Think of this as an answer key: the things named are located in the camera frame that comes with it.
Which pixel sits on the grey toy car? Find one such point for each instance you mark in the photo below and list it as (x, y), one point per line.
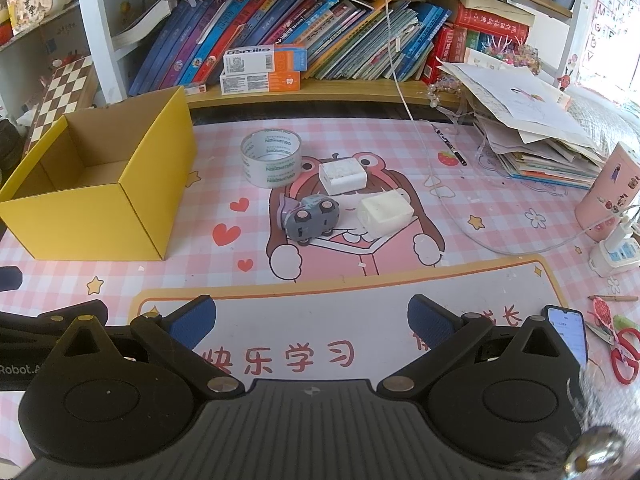
(311, 217)

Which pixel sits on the lower orange white toothpaste box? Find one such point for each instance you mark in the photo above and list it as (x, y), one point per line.
(259, 83)

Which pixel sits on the orange white toothpaste box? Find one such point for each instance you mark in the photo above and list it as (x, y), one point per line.
(259, 83)
(265, 59)

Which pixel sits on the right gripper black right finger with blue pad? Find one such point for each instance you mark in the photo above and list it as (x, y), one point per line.
(451, 339)

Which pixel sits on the small red white box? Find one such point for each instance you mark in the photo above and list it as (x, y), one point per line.
(195, 89)

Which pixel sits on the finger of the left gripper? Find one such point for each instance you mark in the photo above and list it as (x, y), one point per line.
(11, 278)

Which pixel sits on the red handled scissors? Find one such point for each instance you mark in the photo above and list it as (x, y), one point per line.
(622, 339)

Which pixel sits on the pink cartoon cup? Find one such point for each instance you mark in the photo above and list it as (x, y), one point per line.
(612, 192)

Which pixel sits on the brown white chessboard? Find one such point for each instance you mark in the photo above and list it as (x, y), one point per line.
(72, 87)

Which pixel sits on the yellow cardboard box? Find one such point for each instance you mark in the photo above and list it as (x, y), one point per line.
(104, 184)

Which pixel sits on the pile of papers and books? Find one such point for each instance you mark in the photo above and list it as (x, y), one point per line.
(527, 126)

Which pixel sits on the black patterned pencil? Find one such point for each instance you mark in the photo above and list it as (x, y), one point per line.
(451, 147)

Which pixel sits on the white power adapter cube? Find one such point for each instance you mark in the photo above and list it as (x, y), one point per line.
(342, 176)

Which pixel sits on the clear packing tape roll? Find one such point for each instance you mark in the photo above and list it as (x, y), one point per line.
(271, 157)

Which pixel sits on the white sponge block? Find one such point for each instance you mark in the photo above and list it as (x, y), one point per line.
(384, 213)

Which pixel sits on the pink cartoon desk mat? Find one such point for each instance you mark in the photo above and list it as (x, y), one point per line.
(510, 249)

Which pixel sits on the row of leaning books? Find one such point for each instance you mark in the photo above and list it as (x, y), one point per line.
(345, 39)

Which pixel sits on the upper orange white toothpaste box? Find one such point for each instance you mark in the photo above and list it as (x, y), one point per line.
(265, 59)

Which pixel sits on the smartphone with lit screen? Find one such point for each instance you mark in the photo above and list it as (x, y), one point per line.
(570, 325)

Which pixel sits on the white power strip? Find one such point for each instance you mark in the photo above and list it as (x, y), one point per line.
(618, 253)

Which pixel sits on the red dictionary books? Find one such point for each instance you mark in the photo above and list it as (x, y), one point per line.
(482, 25)

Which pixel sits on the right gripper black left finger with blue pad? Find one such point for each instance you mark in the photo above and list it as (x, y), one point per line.
(170, 341)

